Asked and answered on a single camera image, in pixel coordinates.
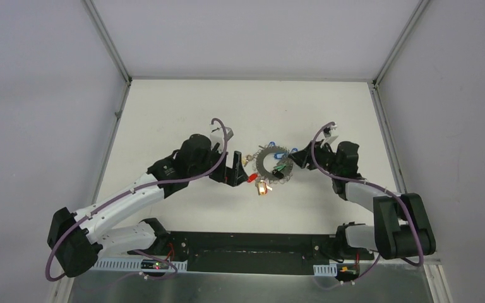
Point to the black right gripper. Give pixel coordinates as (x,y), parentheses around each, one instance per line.
(301,157)

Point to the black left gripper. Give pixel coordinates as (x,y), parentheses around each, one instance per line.
(226,169)

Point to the green tagged key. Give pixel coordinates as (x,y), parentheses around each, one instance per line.
(278,170)

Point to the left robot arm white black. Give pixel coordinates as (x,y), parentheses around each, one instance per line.
(78,238)

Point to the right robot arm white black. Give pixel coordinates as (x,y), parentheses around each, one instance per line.
(401,228)

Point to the red key tag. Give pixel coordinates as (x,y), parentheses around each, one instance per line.
(252,177)

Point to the yellow key tag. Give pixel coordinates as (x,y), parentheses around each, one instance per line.
(263,188)

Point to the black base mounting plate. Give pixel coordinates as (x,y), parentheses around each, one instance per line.
(270,254)

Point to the right electronics board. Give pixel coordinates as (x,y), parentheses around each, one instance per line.
(348,272)

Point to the electronics board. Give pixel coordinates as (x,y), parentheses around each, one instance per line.
(151,264)
(348,272)

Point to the left electronics board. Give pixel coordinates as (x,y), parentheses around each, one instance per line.
(151,264)

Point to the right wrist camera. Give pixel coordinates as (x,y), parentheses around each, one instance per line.
(330,134)

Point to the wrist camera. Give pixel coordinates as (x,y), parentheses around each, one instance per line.
(330,134)
(218,135)

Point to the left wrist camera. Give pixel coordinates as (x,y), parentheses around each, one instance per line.
(218,135)

